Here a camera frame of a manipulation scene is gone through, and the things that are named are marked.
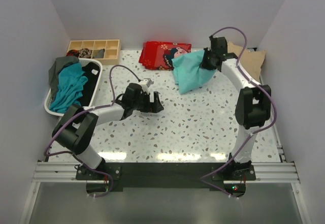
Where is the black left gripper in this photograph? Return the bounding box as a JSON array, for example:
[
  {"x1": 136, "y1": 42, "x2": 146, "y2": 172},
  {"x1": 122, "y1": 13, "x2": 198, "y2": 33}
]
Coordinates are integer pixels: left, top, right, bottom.
[{"x1": 132, "y1": 91, "x2": 163, "y2": 114}]

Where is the mint green t shirt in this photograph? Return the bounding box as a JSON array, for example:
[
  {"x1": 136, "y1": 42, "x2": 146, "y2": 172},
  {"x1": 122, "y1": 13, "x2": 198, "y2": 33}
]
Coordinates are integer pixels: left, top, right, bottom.
[{"x1": 172, "y1": 50, "x2": 216, "y2": 94}]

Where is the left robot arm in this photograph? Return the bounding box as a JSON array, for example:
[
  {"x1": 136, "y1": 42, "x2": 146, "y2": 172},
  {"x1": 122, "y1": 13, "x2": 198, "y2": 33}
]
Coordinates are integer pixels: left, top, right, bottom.
[{"x1": 51, "y1": 79, "x2": 164, "y2": 179}]

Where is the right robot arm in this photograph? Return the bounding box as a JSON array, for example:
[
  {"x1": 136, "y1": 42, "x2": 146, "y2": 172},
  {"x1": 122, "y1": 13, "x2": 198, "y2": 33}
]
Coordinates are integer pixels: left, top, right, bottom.
[{"x1": 200, "y1": 35, "x2": 271, "y2": 180}]

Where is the beige folded t shirt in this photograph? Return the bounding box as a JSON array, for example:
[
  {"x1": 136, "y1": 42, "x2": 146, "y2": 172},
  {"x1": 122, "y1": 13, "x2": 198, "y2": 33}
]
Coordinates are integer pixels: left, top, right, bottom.
[{"x1": 227, "y1": 42, "x2": 266, "y2": 82}]

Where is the red folded cartoon blanket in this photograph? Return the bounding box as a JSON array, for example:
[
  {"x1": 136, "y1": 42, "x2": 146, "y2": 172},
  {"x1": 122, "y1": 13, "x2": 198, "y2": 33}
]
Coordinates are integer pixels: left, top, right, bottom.
[{"x1": 139, "y1": 41, "x2": 191, "y2": 70}]

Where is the black garment with label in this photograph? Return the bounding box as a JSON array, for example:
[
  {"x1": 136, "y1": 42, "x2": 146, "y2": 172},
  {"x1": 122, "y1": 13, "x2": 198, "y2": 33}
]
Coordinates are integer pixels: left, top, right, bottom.
[{"x1": 78, "y1": 62, "x2": 100, "y2": 106}]

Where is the wooden compartment organizer box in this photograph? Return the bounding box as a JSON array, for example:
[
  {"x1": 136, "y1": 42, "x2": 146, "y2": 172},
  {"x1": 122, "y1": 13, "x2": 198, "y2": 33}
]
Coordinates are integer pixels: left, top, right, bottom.
[{"x1": 67, "y1": 40, "x2": 121, "y2": 66}]

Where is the grey sock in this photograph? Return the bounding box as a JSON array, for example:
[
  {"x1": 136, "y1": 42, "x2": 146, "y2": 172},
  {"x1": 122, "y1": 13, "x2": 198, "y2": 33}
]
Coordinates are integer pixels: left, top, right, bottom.
[{"x1": 93, "y1": 49, "x2": 105, "y2": 59}]

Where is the teal t shirt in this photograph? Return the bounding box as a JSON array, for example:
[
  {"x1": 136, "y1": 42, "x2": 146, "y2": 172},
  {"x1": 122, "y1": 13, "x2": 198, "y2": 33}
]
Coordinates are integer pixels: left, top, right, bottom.
[{"x1": 49, "y1": 62, "x2": 88, "y2": 114}]

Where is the pink brown patterned sock roll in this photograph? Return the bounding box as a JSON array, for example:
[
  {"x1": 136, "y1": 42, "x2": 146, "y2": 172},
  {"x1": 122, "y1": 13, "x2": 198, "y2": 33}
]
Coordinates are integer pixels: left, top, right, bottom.
[{"x1": 79, "y1": 48, "x2": 93, "y2": 58}]

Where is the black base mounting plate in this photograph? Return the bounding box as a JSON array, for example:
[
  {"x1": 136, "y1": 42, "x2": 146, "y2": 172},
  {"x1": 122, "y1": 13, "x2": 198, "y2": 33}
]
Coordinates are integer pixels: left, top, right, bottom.
[{"x1": 75, "y1": 162, "x2": 256, "y2": 197}]

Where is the red black patterned sock roll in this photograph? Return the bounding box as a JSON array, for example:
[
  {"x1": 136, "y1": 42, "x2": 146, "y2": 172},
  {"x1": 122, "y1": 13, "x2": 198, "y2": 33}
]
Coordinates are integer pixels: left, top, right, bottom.
[{"x1": 66, "y1": 49, "x2": 80, "y2": 57}]

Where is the dark grey t shirt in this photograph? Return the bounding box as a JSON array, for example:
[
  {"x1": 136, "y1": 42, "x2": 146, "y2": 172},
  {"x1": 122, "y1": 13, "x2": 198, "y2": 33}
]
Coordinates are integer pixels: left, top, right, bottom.
[{"x1": 48, "y1": 56, "x2": 79, "y2": 99}]

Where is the white plastic laundry basket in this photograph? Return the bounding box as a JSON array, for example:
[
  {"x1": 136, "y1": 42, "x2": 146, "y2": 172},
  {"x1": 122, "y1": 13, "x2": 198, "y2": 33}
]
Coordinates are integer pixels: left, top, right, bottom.
[{"x1": 44, "y1": 56, "x2": 103, "y2": 116}]

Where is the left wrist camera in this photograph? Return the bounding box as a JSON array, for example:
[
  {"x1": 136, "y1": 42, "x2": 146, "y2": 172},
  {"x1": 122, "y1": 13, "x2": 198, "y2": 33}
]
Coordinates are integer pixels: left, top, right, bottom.
[{"x1": 139, "y1": 78, "x2": 154, "y2": 94}]

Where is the aluminium frame rail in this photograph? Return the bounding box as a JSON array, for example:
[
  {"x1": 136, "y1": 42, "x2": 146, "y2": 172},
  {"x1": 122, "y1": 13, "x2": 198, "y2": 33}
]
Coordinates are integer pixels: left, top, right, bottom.
[{"x1": 20, "y1": 81, "x2": 313, "y2": 224}]

